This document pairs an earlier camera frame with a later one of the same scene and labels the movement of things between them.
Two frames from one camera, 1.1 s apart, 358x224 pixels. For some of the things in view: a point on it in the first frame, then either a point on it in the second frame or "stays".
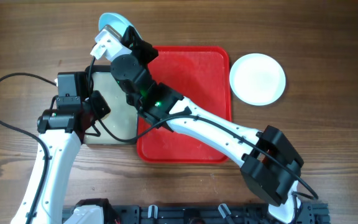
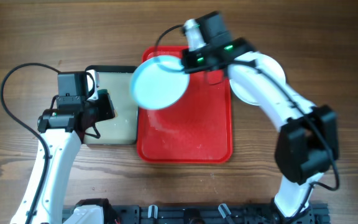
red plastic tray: [201, 74] stays
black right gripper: [138, 45] -> [188, 62]
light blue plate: [114, 20] -> [160, 82]
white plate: [257, 79] stays
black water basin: [120, 126] stays
